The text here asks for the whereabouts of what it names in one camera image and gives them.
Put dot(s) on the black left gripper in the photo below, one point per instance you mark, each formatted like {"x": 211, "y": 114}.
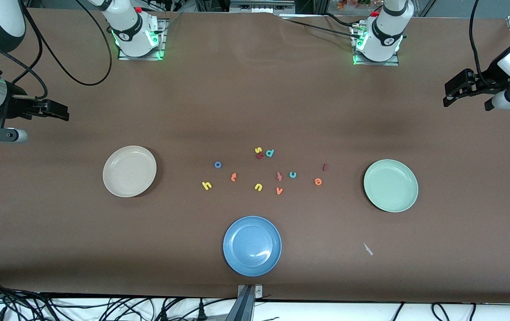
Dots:
{"x": 489, "y": 82}

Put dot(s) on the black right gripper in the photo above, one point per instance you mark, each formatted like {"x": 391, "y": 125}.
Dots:
{"x": 13, "y": 107}

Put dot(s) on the yellow foam letter h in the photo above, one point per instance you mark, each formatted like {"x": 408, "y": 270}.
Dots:
{"x": 206, "y": 185}

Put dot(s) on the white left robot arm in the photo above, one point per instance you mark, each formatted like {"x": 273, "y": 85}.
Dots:
{"x": 386, "y": 31}

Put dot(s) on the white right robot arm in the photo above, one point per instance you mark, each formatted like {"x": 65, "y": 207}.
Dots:
{"x": 128, "y": 22}

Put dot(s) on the beige brown plastic plate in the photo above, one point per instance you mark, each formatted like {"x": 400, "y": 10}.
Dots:
{"x": 129, "y": 171}

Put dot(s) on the light green plastic plate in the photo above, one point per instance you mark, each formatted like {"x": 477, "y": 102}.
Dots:
{"x": 390, "y": 185}

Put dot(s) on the brown paper table cover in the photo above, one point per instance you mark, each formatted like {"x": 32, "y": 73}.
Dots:
{"x": 59, "y": 245}

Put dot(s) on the orange leafy object cluster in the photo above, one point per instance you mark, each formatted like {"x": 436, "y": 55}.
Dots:
{"x": 352, "y": 3}

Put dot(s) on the small white tape scrap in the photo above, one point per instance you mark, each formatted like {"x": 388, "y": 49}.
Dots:
{"x": 368, "y": 249}

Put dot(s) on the grey metal box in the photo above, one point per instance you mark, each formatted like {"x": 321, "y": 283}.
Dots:
{"x": 261, "y": 6}

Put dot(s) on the yellow foam letter u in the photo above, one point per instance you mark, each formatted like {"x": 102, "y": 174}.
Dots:
{"x": 258, "y": 188}

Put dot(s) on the blue plastic plate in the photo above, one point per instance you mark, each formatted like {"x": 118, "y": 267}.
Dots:
{"x": 252, "y": 246}

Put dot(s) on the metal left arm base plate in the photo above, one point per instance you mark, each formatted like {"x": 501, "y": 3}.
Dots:
{"x": 377, "y": 63}

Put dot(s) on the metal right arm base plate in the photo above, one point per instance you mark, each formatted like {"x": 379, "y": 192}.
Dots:
{"x": 162, "y": 44}

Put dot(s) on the grey aluminium mount pole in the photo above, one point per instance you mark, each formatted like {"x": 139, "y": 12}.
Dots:
{"x": 242, "y": 307}

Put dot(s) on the grey metal mount bracket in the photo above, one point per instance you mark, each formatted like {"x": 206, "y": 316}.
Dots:
{"x": 258, "y": 292}

